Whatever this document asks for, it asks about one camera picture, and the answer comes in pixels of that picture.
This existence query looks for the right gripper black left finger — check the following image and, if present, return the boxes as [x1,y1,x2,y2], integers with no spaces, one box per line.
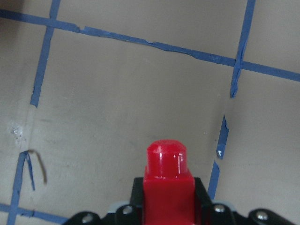
[130,177,143,209]

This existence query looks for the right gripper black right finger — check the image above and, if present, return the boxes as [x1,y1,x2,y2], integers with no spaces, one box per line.
[194,177,212,209]

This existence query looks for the red toy block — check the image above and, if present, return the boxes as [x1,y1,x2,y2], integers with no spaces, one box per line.
[143,140,195,225]

